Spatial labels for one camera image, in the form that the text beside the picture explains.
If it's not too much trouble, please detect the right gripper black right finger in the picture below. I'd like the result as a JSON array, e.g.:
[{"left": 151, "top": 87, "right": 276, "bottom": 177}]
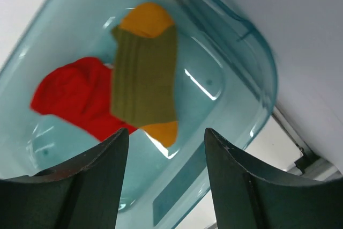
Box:
[{"left": 204, "top": 128, "right": 342, "bottom": 228}]

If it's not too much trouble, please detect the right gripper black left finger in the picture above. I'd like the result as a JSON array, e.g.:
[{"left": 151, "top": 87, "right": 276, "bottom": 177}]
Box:
[{"left": 1, "top": 129, "right": 129, "bottom": 228}]

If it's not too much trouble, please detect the red sock in basin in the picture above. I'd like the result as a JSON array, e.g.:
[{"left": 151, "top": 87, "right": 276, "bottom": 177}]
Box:
[{"left": 30, "top": 57, "right": 137, "bottom": 141}]

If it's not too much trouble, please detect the blue plastic basin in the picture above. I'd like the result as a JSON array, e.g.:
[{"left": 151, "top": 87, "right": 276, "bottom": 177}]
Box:
[{"left": 1, "top": 0, "right": 277, "bottom": 228}]

